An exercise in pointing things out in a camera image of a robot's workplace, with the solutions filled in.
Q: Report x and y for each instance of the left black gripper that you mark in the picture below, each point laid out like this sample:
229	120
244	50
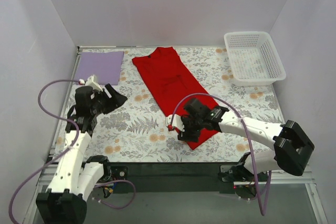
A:
107	98

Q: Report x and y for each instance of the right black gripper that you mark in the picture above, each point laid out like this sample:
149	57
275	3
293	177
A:
189	130

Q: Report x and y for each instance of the red t shirt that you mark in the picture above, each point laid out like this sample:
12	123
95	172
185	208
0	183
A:
167	78

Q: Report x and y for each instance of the white plastic basket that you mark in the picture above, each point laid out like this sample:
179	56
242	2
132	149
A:
253	58

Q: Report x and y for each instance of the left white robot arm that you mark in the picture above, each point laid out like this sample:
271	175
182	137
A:
65	200

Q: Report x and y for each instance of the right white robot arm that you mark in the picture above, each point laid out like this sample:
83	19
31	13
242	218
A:
288	146

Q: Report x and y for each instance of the folded purple t shirt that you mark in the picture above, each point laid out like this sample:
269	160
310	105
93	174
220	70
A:
105	65

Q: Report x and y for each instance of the floral patterned table mat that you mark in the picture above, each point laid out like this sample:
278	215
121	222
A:
136	132

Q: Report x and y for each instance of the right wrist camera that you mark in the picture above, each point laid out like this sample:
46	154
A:
174	122

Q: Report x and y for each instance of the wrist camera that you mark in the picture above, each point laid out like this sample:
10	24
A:
174	122
93	82

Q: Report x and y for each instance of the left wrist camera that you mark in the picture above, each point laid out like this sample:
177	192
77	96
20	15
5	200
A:
93	82

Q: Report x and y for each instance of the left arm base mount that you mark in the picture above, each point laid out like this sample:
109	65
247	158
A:
111	171

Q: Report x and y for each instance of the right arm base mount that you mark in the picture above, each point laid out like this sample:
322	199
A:
237	180

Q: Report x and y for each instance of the aluminium frame rail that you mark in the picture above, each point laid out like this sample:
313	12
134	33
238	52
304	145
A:
201	177

